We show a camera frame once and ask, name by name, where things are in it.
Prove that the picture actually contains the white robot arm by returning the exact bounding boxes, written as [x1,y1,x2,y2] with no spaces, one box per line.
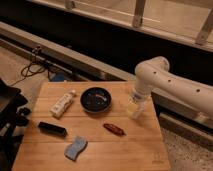
[132,56,213,118]

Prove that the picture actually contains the dark blue ceramic bowl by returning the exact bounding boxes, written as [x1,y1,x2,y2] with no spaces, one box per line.
[80,87,112,113]

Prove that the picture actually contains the red-brown wrapped snack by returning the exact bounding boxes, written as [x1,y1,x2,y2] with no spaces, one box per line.
[103,123,125,136]

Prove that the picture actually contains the wooden board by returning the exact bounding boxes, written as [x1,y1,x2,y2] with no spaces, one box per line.
[12,82,170,171]

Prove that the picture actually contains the blue sponge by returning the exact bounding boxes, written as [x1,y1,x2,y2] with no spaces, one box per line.
[64,136,87,161]

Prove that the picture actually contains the blue object on floor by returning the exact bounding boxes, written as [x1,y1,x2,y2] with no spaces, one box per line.
[50,74,67,82]

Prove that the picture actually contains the white tube bottle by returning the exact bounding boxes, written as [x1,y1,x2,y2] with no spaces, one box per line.
[50,90,76,119]

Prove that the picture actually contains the black rectangular box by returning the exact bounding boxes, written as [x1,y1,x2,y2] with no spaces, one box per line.
[38,122,67,137]

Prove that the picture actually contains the black equipment stand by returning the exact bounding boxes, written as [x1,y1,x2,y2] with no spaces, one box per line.
[0,78,28,171]

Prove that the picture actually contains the black cable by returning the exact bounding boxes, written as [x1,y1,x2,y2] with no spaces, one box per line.
[10,46,73,87]

